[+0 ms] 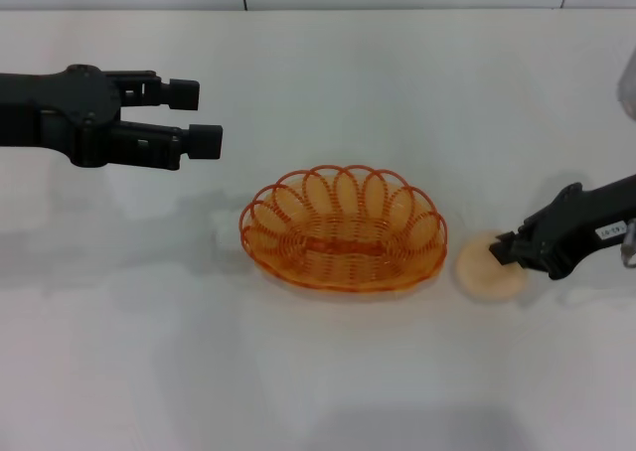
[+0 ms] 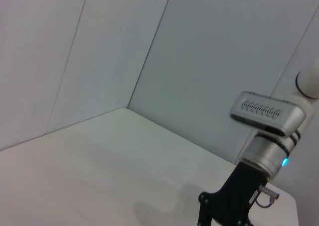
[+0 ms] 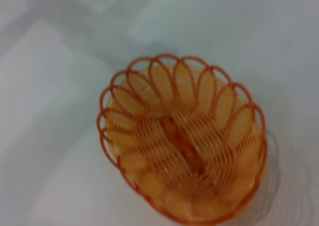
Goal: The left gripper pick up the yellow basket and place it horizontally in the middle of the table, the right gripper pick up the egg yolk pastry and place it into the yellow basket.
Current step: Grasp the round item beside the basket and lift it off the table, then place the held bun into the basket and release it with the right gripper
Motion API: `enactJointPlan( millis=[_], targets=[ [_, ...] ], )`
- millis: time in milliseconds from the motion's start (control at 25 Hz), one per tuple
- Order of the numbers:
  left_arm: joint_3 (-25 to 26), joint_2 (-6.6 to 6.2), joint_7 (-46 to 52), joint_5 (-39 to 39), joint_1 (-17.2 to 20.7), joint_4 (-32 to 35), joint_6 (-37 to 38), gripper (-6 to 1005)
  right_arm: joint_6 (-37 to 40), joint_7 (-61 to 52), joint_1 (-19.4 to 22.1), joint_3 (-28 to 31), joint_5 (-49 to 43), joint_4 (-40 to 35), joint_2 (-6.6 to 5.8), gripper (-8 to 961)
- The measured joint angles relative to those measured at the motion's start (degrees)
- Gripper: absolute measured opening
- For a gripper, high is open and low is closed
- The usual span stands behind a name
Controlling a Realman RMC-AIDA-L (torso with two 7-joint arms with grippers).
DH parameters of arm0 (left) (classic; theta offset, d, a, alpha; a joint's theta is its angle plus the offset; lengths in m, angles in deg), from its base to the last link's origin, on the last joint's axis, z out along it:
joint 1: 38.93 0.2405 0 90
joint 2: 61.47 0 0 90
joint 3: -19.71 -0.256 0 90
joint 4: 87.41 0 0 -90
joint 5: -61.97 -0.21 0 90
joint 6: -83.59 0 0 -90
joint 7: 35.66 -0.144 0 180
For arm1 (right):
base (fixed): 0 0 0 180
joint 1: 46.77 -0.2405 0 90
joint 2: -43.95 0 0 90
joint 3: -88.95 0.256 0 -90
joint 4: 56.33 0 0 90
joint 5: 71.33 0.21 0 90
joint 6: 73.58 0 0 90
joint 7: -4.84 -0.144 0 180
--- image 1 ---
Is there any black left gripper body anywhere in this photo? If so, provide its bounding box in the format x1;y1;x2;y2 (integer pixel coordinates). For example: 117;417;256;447
0;63;121;169

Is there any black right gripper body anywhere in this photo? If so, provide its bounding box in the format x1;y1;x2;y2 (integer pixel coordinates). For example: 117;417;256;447
516;173;636;281

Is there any round beige bun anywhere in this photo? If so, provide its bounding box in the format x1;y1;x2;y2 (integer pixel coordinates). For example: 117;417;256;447
455;229;528;303

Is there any orange woven plastic basket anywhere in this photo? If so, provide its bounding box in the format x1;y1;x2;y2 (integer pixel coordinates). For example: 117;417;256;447
238;164;450;295

